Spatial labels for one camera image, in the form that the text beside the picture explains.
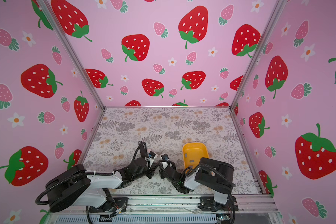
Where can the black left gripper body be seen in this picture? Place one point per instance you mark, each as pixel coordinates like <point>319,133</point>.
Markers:
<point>150,172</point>

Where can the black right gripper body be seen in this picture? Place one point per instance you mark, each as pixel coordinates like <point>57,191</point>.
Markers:
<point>161,171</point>

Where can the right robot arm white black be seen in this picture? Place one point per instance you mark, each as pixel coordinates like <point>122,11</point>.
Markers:
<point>213,174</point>

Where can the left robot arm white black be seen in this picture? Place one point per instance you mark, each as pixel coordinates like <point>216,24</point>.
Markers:
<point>79,187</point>

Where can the yellow plastic tray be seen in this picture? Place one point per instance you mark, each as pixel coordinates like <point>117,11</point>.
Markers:
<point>194,151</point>

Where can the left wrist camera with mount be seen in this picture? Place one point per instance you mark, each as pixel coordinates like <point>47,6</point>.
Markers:
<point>151,156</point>

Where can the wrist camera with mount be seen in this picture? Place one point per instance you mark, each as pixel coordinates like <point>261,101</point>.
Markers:
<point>165,158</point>
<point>151,156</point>

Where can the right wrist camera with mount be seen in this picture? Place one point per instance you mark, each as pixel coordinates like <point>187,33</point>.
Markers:
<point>165,158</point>

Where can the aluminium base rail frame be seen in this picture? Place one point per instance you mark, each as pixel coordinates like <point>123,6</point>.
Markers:
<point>174,209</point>

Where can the aluminium corner post left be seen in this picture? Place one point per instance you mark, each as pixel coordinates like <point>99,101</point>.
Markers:
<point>47,10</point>

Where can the aluminium corner post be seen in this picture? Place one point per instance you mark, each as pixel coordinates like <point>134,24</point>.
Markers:
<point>47,10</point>
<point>274,18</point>

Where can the aluminium corner post right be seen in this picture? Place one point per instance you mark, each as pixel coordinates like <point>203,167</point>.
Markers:
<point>274,18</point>

